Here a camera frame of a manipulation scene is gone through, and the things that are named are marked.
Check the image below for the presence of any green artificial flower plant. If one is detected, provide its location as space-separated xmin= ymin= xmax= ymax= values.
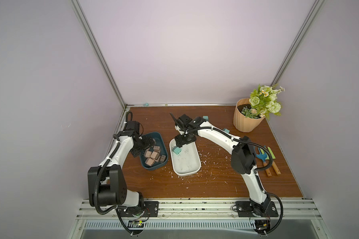
xmin=239 ymin=85 xmax=285 ymax=119

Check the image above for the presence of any left corner aluminium post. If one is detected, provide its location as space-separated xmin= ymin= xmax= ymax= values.
xmin=70 ymin=0 xmax=127 ymax=110

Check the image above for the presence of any peach ribbed flower pot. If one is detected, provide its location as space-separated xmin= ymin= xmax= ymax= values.
xmin=233 ymin=98 xmax=264 ymax=132

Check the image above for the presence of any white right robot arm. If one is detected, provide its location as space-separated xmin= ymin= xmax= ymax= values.
xmin=172 ymin=115 xmax=273 ymax=216

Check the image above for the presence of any white storage tray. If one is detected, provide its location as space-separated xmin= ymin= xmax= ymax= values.
xmin=169 ymin=139 xmax=201 ymax=177

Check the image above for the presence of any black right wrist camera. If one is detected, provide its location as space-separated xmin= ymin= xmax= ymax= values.
xmin=177 ymin=114 xmax=192 ymax=130

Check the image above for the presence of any dark teal storage tray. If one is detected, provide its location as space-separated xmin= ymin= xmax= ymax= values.
xmin=140 ymin=132 xmax=169 ymax=171

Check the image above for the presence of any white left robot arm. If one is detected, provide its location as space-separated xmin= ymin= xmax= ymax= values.
xmin=87 ymin=130 xmax=155 ymax=215

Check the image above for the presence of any right corner aluminium post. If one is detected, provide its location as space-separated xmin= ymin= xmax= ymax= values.
xmin=271 ymin=0 xmax=326 ymax=86

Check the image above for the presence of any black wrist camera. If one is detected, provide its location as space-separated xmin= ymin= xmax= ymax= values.
xmin=123 ymin=120 xmax=143 ymax=135
xmin=177 ymin=114 xmax=192 ymax=130

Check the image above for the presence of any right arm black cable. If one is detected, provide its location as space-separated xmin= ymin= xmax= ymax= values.
xmin=170 ymin=113 xmax=284 ymax=235

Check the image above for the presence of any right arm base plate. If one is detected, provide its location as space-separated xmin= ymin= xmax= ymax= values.
xmin=232 ymin=201 xmax=279 ymax=218

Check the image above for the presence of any green garden fork tool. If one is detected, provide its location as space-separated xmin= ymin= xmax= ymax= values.
xmin=267 ymin=146 xmax=281 ymax=175

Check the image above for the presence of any aluminium front rail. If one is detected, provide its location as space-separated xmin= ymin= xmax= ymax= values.
xmin=76 ymin=197 xmax=323 ymax=221

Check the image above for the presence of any corner aluminium post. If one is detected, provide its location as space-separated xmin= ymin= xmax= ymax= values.
xmin=70 ymin=0 xmax=127 ymax=110
xmin=271 ymin=0 xmax=326 ymax=86

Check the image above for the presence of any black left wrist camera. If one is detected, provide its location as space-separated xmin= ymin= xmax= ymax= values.
xmin=123 ymin=120 xmax=143 ymax=135

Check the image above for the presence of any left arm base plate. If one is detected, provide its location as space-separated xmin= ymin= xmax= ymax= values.
xmin=120 ymin=201 xmax=160 ymax=218

